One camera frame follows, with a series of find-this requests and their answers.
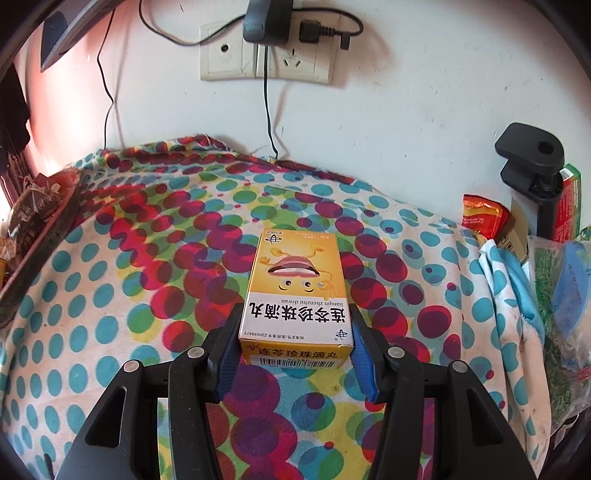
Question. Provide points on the white wall power socket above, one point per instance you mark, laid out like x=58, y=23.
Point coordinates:
x=295, y=64

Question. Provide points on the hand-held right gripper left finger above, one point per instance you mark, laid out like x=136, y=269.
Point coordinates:
x=227, y=364

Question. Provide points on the green box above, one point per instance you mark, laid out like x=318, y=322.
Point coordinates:
x=570, y=203

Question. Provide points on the red round metal tray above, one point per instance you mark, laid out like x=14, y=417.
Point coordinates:
x=41, y=272

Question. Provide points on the white round-hole wall plate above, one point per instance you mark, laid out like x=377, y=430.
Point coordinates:
x=226, y=50

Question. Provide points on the yellow medicine box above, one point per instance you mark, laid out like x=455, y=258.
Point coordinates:
x=295, y=286

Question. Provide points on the gold snack packet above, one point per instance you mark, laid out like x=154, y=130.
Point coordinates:
x=3, y=272

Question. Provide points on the polka dot cloth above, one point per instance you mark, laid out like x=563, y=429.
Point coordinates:
x=138, y=300

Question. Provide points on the red foil packet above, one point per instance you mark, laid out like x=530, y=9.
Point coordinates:
x=485, y=214

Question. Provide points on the dark hanging cloth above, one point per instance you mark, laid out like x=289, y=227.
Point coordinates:
x=11, y=120

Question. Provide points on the small cardboard box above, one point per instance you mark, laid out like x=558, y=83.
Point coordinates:
x=515, y=230

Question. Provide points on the black clamp mount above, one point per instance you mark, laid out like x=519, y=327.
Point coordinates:
x=526, y=152

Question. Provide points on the clear bag with green contents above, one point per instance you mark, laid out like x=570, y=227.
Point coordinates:
x=563, y=323

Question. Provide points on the dark monitor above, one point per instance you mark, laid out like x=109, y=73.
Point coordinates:
x=69, y=27

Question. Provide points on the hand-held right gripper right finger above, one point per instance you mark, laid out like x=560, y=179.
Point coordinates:
x=365, y=364

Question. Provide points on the black power adapter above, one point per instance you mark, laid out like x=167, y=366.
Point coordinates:
x=268, y=21

